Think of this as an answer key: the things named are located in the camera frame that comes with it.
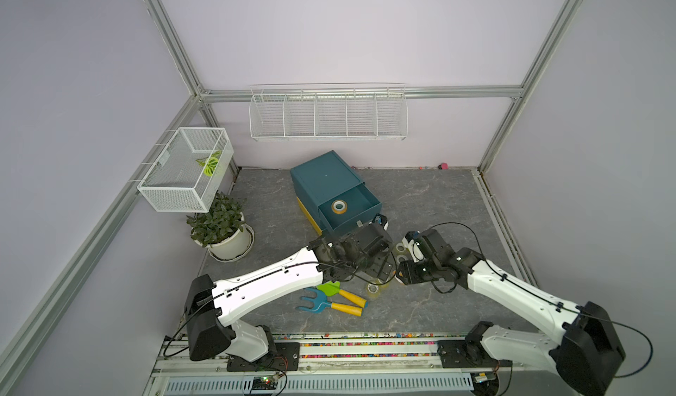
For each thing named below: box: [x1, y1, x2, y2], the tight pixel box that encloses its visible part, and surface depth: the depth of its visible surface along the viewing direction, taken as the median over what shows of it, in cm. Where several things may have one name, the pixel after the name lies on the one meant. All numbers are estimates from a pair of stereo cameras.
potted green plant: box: [186, 190, 247, 248], surface depth 82 cm
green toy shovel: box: [316, 280, 368, 308], surface depth 86 cm
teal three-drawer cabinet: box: [289, 149, 383, 237], surface depth 89 cm
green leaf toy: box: [195, 150, 222, 177], surface depth 83 cm
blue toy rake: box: [295, 287, 364, 317], surface depth 83 cm
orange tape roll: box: [330, 199, 348, 215], surface depth 90 cm
